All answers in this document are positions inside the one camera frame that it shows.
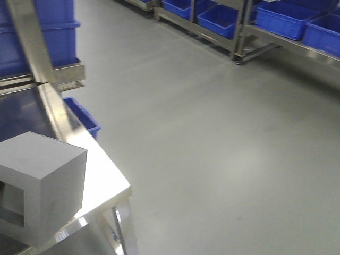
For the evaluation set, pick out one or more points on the gray square hollow base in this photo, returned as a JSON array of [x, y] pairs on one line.
[[43, 186]]

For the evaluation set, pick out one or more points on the distant steel bin rack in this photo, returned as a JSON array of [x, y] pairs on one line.
[[249, 41]]

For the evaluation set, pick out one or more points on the stainless steel shelf rack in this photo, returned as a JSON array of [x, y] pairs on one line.
[[42, 72]]

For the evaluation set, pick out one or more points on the blue bin right of post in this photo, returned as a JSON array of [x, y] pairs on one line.
[[58, 24]]

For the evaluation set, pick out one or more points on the blue bin under table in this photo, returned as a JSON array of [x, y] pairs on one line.
[[86, 118]]

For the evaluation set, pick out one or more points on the blue bin on distant rack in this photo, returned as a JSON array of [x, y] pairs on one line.
[[284, 19], [181, 8], [323, 34], [219, 19]]

